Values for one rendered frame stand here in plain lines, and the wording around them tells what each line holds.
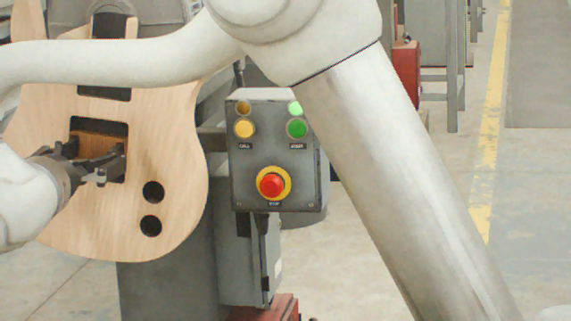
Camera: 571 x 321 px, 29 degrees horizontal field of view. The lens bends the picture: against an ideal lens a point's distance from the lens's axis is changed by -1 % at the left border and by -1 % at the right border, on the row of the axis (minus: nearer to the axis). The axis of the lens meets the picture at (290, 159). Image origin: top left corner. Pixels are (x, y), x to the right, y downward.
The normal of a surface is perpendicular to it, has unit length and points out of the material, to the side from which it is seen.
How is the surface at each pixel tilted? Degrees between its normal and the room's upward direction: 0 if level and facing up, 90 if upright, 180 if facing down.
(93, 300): 0
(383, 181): 88
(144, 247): 86
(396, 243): 98
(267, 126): 90
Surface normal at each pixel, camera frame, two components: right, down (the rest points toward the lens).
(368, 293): -0.04, -0.97
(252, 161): -0.20, 0.26
